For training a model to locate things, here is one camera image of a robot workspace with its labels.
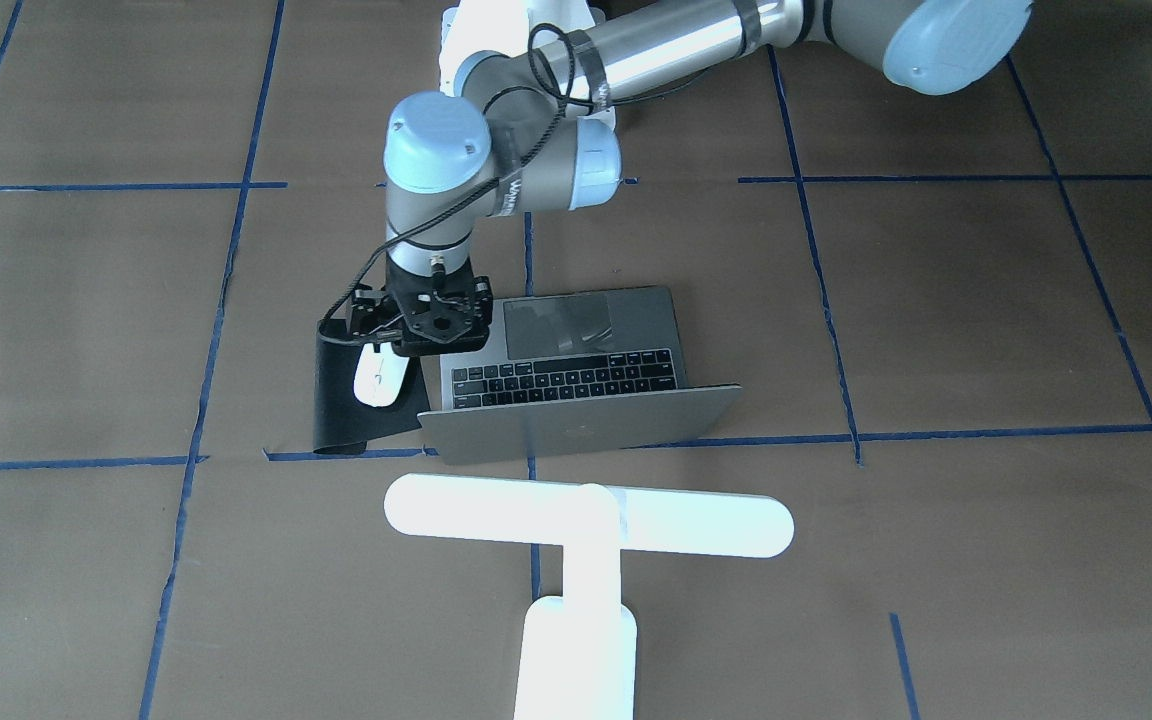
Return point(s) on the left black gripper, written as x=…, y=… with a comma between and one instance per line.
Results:
x=363, y=315

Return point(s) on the white computer mouse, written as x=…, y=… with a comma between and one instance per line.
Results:
x=379, y=375

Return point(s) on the grey laptop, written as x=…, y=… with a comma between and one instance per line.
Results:
x=576, y=373

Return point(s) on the black mouse pad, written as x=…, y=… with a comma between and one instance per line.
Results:
x=342, y=425

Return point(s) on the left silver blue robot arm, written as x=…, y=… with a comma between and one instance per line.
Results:
x=531, y=131

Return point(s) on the white desk lamp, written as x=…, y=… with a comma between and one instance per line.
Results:
x=579, y=647

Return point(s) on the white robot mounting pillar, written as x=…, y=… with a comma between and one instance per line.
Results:
x=501, y=27

